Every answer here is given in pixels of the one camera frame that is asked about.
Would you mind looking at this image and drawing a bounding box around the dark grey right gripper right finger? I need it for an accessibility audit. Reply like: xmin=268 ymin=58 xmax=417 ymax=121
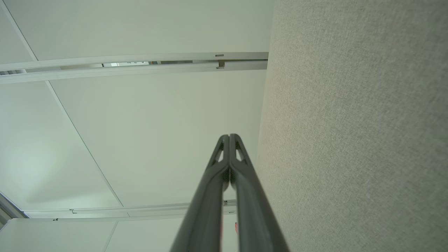
xmin=230 ymin=134 xmax=289 ymax=252

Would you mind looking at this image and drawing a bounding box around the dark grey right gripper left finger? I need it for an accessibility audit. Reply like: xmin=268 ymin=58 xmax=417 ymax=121
xmin=170 ymin=135 xmax=230 ymax=252

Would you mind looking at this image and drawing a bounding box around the grey metal partition post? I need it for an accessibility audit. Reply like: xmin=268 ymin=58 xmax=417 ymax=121
xmin=23 ymin=199 xmax=238 ymax=223
xmin=0 ymin=52 xmax=269 ymax=84

